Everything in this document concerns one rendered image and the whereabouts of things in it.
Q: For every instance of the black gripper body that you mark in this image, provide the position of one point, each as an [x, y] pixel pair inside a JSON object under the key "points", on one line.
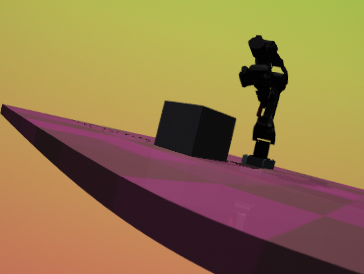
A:
{"points": [[264, 74]]}

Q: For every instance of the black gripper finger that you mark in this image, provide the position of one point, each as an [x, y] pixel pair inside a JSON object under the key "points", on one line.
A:
{"points": [[269, 96], [263, 88]]}

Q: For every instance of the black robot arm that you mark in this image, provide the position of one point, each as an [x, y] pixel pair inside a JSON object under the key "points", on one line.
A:
{"points": [[265, 51]]}

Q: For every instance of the dark red peg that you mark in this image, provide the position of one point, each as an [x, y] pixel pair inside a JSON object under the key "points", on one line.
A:
{"points": [[259, 112]]}

